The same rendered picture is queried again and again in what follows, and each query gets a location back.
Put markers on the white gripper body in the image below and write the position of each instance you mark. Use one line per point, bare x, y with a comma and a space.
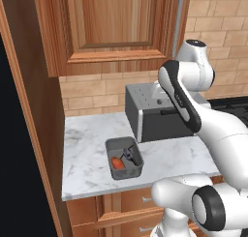
159, 91

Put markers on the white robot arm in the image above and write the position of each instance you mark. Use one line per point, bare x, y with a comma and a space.
223, 141

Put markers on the grey tupperware container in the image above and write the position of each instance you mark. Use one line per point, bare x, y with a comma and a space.
113, 144

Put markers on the wooden fridge housing panel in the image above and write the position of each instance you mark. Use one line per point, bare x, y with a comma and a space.
42, 102

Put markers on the black fridge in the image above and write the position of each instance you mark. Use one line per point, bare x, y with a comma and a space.
16, 150

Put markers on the grey toaster oven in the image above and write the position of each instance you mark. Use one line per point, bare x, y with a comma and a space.
151, 124

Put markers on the dark food piece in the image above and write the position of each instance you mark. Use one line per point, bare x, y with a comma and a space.
130, 156

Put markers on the black hob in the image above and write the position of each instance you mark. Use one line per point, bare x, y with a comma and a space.
231, 107

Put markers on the orange food piece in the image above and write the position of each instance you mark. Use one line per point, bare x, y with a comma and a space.
117, 162

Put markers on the wooden drawer front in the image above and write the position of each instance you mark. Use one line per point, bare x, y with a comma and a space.
134, 200
135, 226

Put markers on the wooden wall cupboard door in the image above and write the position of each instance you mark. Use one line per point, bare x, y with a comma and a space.
113, 24

